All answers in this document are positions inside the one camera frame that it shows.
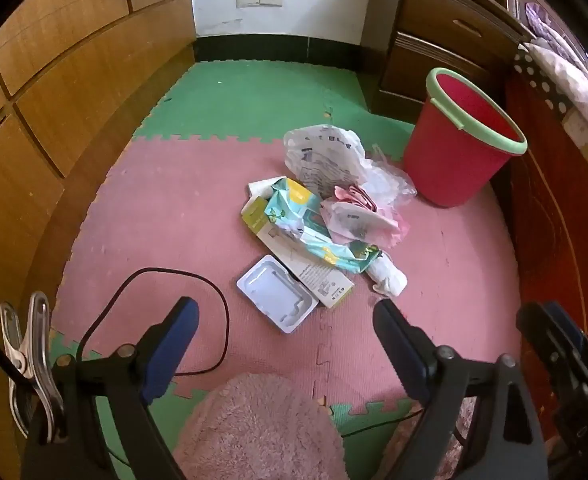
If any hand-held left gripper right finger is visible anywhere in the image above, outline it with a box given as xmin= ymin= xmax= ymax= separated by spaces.
xmin=372 ymin=299 xmax=550 ymax=480

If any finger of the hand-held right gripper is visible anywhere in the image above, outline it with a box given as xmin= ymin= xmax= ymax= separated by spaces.
xmin=544 ymin=301 xmax=587 ymax=343
xmin=516 ymin=301 xmax=582 ymax=381

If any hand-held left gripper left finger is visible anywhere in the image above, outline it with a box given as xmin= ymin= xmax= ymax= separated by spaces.
xmin=21 ymin=296 xmax=200 ymax=480

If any white pad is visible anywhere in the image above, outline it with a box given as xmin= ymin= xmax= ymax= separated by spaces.
xmin=368 ymin=259 xmax=408 ymax=297

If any green and white cardboard box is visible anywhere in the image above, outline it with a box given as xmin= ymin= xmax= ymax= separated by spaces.
xmin=241 ymin=195 xmax=355 ymax=309

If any teal wet wipes pack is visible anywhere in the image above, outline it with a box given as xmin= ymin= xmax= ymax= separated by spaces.
xmin=264 ymin=177 xmax=382 ymax=273

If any pink translucent packet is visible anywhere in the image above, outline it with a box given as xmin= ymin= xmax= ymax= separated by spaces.
xmin=321 ymin=197 xmax=407 ymax=249

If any red bin with green rim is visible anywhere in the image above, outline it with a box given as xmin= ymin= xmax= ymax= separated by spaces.
xmin=402 ymin=67 xmax=529 ymax=208

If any white printed plastic bag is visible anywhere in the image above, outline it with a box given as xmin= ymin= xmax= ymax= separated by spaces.
xmin=283 ymin=124 xmax=367 ymax=198

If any white plastic tray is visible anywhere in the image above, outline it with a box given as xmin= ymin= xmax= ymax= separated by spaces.
xmin=236 ymin=255 xmax=320 ymax=333

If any red bedspread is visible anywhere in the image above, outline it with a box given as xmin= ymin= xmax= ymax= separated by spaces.
xmin=491 ymin=75 xmax=588 ymax=411

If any pink striped wrapper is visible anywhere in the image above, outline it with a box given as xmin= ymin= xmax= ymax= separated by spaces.
xmin=333 ymin=184 xmax=377 ymax=209

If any white rolled tissue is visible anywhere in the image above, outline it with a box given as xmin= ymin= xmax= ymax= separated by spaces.
xmin=364 ymin=145 xmax=417 ymax=211

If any silver metal spring clip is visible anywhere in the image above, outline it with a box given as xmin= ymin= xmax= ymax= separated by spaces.
xmin=0 ymin=290 xmax=67 ymax=443

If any pale pink floral quilt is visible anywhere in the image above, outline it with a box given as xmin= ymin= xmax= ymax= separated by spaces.
xmin=526 ymin=40 xmax=588 ymax=161

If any brown polka dot cloth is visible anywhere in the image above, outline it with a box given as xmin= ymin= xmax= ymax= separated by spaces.
xmin=513 ymin=42 xmax=575 ymax=116

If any light wooden wardrobe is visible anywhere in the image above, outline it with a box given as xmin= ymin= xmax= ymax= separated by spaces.
xmin=0 ymin=0 xmax=197 ymax=480

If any purple floral blanket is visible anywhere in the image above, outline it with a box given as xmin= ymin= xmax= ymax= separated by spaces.
xmin=524 ymin=2 xmax=562 ymax=38

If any dark wooden nightstand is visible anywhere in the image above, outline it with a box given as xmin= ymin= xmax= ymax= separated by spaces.
xmin=376 ymin=0 xmax=535 ymax=111

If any thin black wire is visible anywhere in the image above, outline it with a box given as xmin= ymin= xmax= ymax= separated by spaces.
xmin=76 ymin=267 xmax=232 ymax=377

